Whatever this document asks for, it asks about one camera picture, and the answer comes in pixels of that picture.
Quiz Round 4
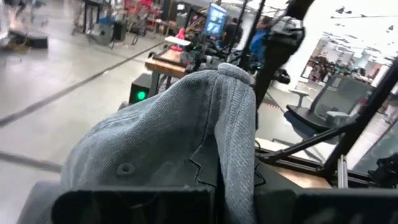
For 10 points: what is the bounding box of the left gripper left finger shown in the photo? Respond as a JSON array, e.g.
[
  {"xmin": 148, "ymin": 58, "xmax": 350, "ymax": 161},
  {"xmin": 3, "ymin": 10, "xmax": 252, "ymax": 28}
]
[{"xmin": 51, "ymin": 136, "xmax": 219, "ymax": 224}]

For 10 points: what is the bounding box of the blue-lit monitor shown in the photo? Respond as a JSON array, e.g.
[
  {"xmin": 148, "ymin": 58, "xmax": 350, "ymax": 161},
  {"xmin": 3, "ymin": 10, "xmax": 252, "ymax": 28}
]
[{"xmin": 203, "ymin": 2, "xmax": 228, "ymax": 39}]

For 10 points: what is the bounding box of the wooden background table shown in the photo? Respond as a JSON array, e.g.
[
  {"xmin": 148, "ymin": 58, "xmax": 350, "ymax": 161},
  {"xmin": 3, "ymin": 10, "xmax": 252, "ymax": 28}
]
[{"xmin": 144, "ymin": 46, "xmax": 195, "ymax": 97}]

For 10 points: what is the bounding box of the black floor box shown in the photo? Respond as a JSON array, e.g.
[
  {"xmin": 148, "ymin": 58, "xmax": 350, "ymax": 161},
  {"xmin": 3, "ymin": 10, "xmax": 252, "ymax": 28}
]
[{"xmin": 7, "ymin": 29, "xmax": 50, "ymax": 50}]

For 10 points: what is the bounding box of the grey mesh office chair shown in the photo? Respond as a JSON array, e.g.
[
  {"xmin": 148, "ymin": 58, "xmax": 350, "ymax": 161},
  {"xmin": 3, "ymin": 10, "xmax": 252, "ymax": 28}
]
[{"xmin": 285, "ymin": 73, "xmax": 375, "ymax": 133}]

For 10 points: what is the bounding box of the black box with green light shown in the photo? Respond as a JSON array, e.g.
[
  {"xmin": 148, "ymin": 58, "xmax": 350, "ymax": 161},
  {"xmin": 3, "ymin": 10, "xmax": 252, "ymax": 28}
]
[{"xmin": 128, "ymin": 72, "xmax": 154, "ymax": 105}]

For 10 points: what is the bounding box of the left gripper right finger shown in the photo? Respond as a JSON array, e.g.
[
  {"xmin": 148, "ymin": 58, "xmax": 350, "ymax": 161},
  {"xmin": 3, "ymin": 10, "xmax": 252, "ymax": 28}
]
[{"xmin": 253, "ymin": 158, "xmax": 398, "ymax": 224}]

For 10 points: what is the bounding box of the silver aluminium bracket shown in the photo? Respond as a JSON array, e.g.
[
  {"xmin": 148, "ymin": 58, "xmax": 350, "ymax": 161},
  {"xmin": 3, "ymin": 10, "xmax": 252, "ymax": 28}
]
[{"xmin": 336, "ymin": 154, "xmax": 349, "ymax": 189}]

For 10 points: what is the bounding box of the black aluminium table frame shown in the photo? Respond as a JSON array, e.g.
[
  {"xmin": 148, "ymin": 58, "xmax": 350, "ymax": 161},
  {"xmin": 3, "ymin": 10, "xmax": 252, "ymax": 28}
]
[{"xmin": 256, "ymin": 57, "xmax": 398, "ymax": 190}]

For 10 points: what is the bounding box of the light grey baseball cap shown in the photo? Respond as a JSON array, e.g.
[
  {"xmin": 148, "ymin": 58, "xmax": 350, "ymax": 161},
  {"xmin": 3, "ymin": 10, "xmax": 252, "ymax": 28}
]
[{"xmin": 17, "ymin": 62, "xmax": 259, "ymax": 224}]

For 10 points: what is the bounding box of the round grey floor fan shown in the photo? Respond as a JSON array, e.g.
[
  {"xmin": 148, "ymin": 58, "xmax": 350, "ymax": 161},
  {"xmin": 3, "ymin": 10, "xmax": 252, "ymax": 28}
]
[{"xmin": 91, "ymin": 22, "xmax": 115, "ymax": 47}]

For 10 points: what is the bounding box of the red object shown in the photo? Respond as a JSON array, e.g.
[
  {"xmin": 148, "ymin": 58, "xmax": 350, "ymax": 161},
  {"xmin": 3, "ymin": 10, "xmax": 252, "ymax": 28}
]
[{"xmin": 170, "ymin": 27, "xmax": 188, "ymax": 52}]

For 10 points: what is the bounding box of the person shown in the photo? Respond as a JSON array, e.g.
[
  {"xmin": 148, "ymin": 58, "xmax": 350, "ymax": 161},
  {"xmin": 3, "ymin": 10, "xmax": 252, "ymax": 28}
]
[
  {"xmin": 249, "ymin": 16, "xmax": 272, "ymax": 65},
  {"xmin": 223, "ymin": 17, "xmax": 244, "ymax": 47}
]

